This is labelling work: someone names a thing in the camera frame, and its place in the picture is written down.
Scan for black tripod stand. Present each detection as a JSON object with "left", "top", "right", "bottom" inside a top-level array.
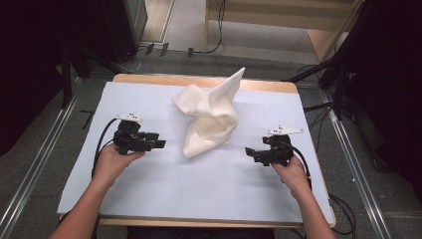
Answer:
[{"left": 281, "top": 54, "right": 351, "bottom": 121}]

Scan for black hanging cable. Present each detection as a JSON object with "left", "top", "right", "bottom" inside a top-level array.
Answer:
[{"left": 193, "top": 0, "right": 228, "bottom": 56}]

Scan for white mesh laundry bag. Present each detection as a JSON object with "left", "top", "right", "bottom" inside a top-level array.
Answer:
[{"left": 171, "top": 67, "right": 247, "bottom": 159}]

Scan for person's left hand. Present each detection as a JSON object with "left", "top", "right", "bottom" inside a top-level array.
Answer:
[{"left": 92, "top": 142, "right": 146, "bottom": 191}]

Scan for metal floor rail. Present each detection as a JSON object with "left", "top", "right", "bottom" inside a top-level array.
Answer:
[
  {"left": 318, "top": 89, "right": 394, "bottom": 239},
  {"left": 0, "top": 77, "right": 84, "bottom": 239}
]

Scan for black floor cable loop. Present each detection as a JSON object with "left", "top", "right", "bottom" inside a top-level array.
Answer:
[{"left": 327, "top": 193, "right": 357, "bottom": 237}]

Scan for person's right hand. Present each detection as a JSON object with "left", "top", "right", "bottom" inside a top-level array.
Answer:
[{"left": 271, "top": 154, "right": 314, "bottom": 201}]

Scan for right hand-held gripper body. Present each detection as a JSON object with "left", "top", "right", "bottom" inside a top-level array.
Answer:
[{"left": 253, "top": 124, "right": 305, "bottom": 167}]

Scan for person's dark clothing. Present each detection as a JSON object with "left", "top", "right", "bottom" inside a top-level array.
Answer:
[{"left": 126, "top": 226, "right": 276, "bottom": 239}]

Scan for light wooden shelf unit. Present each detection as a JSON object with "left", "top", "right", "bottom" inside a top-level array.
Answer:
[{"left": 203, "top": 0, "right": 366, "bottom": 64}]

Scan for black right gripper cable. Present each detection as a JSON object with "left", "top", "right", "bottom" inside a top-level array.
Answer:
[{"left": 281, "top": 140, "right": 314, "bottom": 191}]

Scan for black cabinet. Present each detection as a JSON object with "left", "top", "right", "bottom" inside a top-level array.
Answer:
[{"left": 101, "top": 0, "right": 149, "bottom": 64}]

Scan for wooden table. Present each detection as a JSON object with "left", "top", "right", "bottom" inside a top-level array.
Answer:
[{"left": 57, "top": 73, "right": 337, "bottom": 230}]

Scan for light blue mat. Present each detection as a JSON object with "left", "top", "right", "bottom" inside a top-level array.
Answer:
[{"left": 57, "top": 81, "right": 334, "bottom": 225}]

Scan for white floor cable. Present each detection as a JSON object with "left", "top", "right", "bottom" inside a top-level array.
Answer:
[{"left": 120, "top": 47, "right": 147, "bottom": 74}]

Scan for thin black floor cables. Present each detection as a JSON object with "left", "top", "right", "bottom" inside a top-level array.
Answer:
[{"left": 302, "top": 102, "right": 334, "bottom": 154}]

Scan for black metal stand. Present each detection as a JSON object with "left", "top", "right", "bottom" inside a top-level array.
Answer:
[{"left": 60, "top": 48, "right": 74, "bottom": 110}]

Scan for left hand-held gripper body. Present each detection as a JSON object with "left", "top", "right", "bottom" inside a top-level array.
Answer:
[{"left": 111, "top": 113, "right": 160, "bottom": 156}]

